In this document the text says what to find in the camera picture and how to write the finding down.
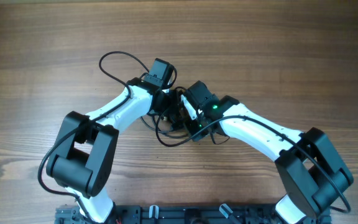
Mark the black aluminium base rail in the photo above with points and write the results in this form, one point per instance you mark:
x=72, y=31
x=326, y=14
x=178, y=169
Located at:
x=248, y=214

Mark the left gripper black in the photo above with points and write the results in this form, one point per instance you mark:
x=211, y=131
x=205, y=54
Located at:
x=172, y=109

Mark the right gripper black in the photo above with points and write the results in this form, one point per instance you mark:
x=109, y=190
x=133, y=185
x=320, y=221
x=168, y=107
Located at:
x=196, y=134

